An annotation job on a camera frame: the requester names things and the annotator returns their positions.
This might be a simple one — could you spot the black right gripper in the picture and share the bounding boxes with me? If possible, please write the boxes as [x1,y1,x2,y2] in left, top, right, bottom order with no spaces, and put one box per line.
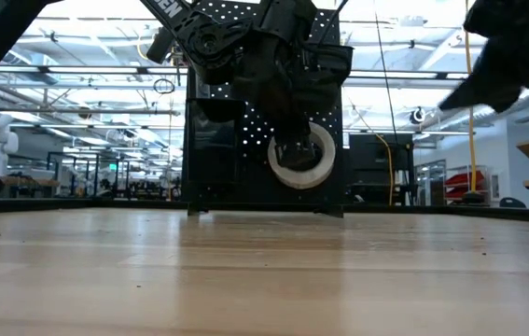
[439,0,529,113]

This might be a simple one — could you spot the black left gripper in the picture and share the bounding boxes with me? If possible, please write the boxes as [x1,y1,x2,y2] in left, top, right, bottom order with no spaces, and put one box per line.
[233,0,321,172]

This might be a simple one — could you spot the beige masking tape roll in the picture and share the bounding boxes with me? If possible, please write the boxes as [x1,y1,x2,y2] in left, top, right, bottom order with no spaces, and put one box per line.
[267,121,337,190]

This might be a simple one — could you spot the black metal pegboard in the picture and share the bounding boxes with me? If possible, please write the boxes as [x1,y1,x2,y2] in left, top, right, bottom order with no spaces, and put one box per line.
[182,0,344,218]

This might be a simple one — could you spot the black background cabinet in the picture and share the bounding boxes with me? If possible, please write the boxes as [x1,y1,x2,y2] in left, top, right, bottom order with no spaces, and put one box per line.
[348,133,417,206]

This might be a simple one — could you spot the tall black pegboard bin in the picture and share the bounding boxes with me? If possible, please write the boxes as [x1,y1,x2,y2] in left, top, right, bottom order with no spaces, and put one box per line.
[184,97,246,188]

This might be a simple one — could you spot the small black ceiling reel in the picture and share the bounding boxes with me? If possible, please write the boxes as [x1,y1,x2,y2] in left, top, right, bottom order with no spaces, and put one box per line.
[408,106,428,126]

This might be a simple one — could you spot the small black pegboard bin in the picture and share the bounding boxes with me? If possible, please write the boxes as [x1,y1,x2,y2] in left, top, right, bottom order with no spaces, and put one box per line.
[301,42,354,91]

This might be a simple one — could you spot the red storage bins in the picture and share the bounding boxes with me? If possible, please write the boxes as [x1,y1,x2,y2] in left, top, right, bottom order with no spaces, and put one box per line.
[444,170,488,196]

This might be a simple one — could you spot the black office chair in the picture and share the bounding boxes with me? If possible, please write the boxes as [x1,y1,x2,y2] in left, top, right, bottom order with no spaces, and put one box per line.
[499,196,528,209]

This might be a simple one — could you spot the thick yellow hanging cable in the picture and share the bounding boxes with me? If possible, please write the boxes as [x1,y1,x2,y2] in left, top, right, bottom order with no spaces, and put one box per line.
[463,0,479,193]

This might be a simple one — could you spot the thin yellow curved cable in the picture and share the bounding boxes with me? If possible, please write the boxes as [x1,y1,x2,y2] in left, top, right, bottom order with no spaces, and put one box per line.
[374,133,396,206]

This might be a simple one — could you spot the thin black hanging cable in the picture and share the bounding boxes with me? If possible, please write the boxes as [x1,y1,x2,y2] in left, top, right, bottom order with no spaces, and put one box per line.
[373,0,401,146]

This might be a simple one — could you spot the black round cable base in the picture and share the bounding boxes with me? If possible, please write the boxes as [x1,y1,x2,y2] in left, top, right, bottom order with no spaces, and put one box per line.
[460,190,487,204]

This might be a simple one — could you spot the black hanging cable loop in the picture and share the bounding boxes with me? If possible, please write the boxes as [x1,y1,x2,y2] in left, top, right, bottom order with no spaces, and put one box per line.
[153,77,176,95]

